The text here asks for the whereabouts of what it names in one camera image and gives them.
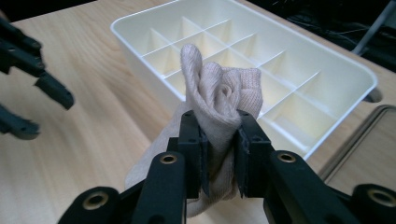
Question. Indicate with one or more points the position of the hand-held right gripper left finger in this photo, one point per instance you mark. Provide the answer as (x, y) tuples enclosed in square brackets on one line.
[(190, 161)]

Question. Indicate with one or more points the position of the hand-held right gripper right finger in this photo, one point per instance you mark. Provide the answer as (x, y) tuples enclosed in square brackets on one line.
[(252, 161)]

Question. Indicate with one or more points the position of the beige sock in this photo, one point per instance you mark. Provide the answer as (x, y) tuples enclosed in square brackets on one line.
[(218, 93)]

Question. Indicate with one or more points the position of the white divided storage box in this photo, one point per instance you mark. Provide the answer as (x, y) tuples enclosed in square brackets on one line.
[(311, 62)]

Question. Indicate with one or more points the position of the grey metal stand pole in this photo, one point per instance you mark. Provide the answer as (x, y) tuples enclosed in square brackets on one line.
[(373, 28)]

